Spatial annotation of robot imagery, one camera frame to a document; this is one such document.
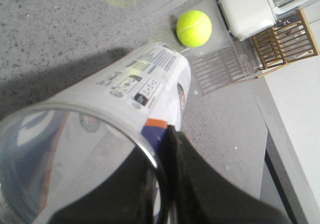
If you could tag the wooden slatted rack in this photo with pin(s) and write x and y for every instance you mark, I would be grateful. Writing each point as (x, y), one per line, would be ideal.
(288, 41)

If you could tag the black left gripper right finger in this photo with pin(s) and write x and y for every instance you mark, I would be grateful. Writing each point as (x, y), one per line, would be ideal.
(201, 195)

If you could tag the white plastic appliance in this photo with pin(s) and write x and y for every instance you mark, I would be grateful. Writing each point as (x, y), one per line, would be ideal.
(246, 18)

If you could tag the white table edge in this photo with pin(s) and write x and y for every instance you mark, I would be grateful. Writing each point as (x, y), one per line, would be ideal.
(295, 90)

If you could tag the clear Wilson tennis ball can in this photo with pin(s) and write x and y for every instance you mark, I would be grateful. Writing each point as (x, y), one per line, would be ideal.
(55, 152)

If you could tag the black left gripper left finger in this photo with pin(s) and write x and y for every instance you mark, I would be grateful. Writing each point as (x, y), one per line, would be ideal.
(134, 194)

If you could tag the tennis ball far right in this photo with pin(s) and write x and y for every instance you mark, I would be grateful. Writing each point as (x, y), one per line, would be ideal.
(194, 28)

